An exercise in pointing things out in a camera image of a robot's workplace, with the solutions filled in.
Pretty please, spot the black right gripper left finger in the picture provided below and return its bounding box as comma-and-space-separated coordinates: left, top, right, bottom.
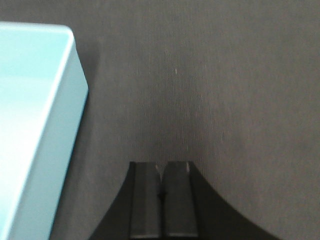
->
129, 162, 162, 238

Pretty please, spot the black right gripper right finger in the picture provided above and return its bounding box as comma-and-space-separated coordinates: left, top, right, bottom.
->
162, 161, 198, 238

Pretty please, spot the light blue plastic bin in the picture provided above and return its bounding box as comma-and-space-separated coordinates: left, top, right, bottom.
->
0, 22, 88, 240

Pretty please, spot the black conveyor belt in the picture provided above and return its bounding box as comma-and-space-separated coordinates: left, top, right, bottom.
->
0, 0, 320, 240

